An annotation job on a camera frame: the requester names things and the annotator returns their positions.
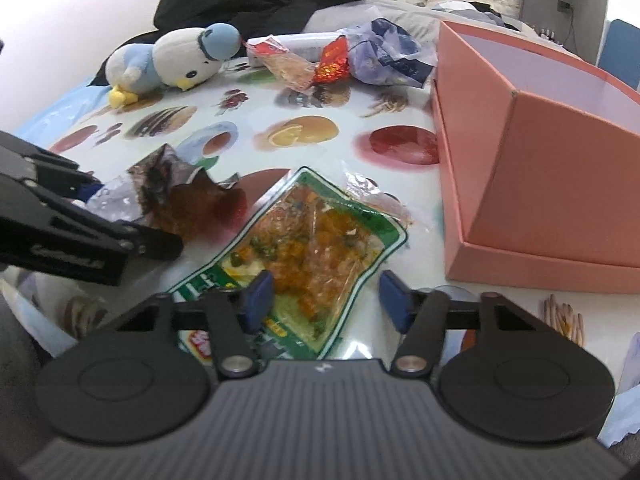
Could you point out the small red snack packet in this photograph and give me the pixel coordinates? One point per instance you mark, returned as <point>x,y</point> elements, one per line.
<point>333,64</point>

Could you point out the red white stick packet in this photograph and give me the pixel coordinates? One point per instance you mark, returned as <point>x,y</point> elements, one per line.
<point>291,69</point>

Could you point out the brown white snack bag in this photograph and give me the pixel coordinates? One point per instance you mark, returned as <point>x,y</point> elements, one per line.
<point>163,191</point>

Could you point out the green edged pickle snack pack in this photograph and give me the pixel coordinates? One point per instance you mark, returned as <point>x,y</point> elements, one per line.
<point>320,246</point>

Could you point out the crumpled blue plastic bag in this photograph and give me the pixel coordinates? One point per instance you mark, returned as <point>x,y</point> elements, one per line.
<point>382,53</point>

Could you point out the fruit print tablecloth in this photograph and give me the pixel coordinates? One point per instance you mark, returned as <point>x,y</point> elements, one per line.
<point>236,127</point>

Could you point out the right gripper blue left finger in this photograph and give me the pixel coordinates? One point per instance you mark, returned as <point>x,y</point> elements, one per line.
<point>256,301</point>

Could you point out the penguin plush toy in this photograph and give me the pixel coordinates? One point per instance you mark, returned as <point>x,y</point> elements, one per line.
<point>183,59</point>

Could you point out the pink cardboard box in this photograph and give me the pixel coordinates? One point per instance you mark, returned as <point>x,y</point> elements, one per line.
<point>539,164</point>

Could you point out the blue chair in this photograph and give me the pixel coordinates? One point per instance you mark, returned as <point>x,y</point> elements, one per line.
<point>620,53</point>

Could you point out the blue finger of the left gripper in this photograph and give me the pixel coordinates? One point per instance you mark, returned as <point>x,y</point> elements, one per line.
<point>86,191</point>

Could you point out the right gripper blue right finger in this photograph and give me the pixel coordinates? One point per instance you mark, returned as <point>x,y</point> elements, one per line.
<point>396,298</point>

